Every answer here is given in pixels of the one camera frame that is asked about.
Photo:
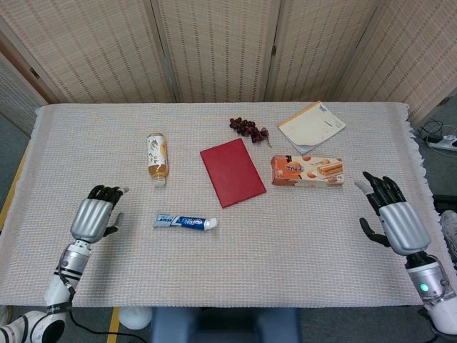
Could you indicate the dark red grape bunch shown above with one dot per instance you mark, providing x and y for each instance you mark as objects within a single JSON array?
[{"x": 246, "y": 126}]

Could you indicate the white notepad yellow binding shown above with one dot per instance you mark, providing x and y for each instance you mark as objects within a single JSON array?
[{"x": 310, "y": 128}]

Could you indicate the white woven tablecloth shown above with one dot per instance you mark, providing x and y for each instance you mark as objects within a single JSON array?
[{"x": 285, "y": 250}]

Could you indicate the orange biscuit box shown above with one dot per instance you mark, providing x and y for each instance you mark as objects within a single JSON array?
[{"x": 303, "y": 171}]

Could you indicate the grey white sneaker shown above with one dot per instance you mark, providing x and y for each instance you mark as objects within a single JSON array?
[{"x": 450, "y": 232}]

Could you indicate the orange juice bottle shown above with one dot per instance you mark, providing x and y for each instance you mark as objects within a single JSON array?
[{"x": 157, "y": 153}]

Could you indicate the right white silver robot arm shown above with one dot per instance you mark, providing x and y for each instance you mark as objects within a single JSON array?
[{"x": 425, "y": 275}]

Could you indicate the woven folding screen panel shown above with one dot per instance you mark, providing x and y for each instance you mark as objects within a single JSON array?
[
  {"x": 417, "y": 53},
  {"x": 93, "y": 50},
  {"x": 321, "y": 50},
  {"x": 14, "y": 93},
  {"x": 218, "y": 50}
]

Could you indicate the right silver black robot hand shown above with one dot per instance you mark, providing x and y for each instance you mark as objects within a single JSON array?
[{"x": 403, "y": 225}]

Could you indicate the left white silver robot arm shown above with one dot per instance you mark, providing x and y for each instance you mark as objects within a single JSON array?
[{"x": 68, "y": 264}]

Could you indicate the white power strip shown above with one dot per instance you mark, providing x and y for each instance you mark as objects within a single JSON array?
[{"x": 444, "y": 143}]

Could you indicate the white blue toothpaste tube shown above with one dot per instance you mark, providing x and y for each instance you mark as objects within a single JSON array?
[{"x": 185, "y": 222}]

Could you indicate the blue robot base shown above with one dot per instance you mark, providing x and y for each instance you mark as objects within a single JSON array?
[{"x": 225, "y": 325}]

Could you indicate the white round object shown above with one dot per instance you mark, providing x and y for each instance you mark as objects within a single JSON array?
[{"x": 134, "y": 316}]

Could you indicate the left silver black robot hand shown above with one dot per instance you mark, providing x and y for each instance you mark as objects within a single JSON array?
[{"x": 89, "y": 218}]

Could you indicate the red booklet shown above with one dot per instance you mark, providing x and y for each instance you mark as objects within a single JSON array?
[{"x": 232, "y": 171}]

